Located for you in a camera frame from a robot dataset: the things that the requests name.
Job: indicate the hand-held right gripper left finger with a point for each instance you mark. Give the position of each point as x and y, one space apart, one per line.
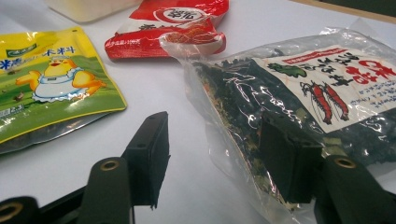
148 155

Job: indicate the clear bag of dried seaweed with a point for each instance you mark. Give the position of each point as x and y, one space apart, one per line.
243 90

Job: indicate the white plastic container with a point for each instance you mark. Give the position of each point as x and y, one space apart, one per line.
87 9

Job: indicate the red snack packet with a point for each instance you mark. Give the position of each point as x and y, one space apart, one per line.
146 40

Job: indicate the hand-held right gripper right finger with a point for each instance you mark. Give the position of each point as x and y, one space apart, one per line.
288 161

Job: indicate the yellow green spouted pouch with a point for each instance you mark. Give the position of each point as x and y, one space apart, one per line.
62 77

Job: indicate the white table mat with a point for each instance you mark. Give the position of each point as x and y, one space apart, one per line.
174 93

